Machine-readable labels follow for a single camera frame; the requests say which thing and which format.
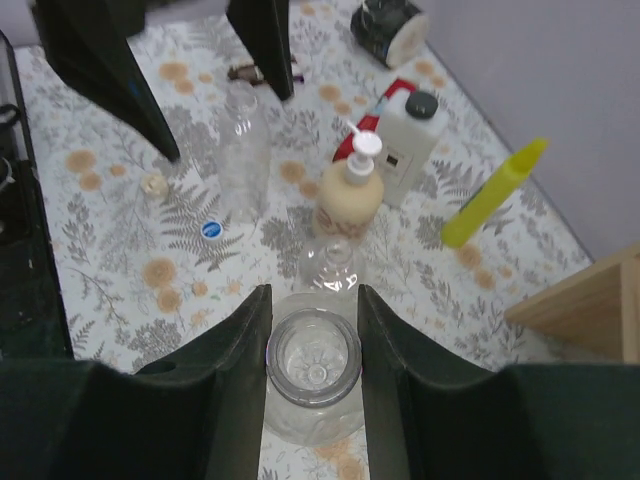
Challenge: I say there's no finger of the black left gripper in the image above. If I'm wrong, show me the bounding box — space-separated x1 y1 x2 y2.
33 1 180 163
226 0 294 101

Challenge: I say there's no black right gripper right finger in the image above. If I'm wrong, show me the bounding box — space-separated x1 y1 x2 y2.
357 285 639 479

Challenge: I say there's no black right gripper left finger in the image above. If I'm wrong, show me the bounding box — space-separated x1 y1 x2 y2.
1 285 272 479

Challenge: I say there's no clear plastic bottle large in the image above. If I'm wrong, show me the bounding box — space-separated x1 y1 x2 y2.
264 292 364 447

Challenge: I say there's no clear plastic bottle left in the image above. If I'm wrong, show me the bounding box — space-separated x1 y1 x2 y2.
216 80 271 223

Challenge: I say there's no white bottle black cap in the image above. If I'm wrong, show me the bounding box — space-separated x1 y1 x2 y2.
376 88 449 207

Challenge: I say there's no clear plastic bottle middle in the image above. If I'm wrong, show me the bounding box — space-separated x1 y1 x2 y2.
296 236 366 296

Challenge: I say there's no yellow-green tube bottle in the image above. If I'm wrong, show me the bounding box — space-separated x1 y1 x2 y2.
441 137 549 249

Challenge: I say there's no blue bottle cap left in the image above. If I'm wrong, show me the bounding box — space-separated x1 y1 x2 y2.
200 220 224 242

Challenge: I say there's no beige pump lotion bottle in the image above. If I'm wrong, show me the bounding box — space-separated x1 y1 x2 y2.
312 122 384 244

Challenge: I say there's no dark snack bar wrapper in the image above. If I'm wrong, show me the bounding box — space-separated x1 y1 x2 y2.
227 62 305 86

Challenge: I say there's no black patterned box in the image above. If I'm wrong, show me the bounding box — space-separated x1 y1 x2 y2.
350 0 429 70

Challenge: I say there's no red toothpaste box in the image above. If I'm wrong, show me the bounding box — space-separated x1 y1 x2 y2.
332 77 419 162

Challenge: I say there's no beige small cap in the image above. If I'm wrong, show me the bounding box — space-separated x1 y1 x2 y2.
140 173 169 199

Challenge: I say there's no wooden shelf unit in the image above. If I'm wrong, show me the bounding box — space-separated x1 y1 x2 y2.
504 243 639 364

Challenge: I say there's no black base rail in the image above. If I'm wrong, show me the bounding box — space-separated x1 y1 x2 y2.
1 35 73 359

